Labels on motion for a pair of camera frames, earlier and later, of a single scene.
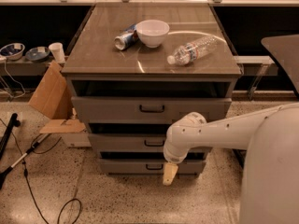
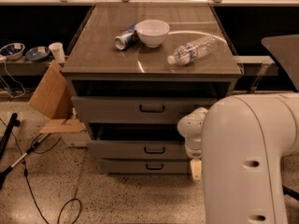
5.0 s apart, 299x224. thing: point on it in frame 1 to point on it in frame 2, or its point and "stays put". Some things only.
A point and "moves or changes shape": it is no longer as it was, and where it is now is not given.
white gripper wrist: x=172 y=157 to x=192 y=149
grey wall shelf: x=24 y=66 stays put
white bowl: x=152 y=32 stays put
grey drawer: x=129 y=142 moves or changes shape
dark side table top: x=285 y=49 stays put
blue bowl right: x=38 y=53 stays put
